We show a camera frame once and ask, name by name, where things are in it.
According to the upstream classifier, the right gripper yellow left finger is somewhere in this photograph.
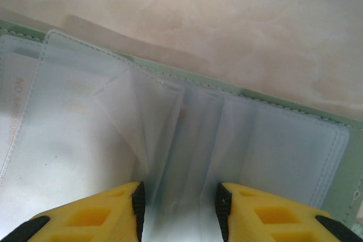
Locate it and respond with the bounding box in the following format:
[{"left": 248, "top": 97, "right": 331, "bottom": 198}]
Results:
[{"left": 0, "top": 181, "right": 147, "bottom": 242}]

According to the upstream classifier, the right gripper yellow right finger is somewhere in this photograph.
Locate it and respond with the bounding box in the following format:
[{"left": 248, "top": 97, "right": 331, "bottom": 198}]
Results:
[{"left": 217, "top": 182, "right": 363, "bottom": 242}]

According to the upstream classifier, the green card holder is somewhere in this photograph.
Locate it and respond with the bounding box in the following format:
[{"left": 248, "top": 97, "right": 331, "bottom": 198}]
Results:
[{"left": 0, "top": 19, "right": 363, "bottom": 242}]

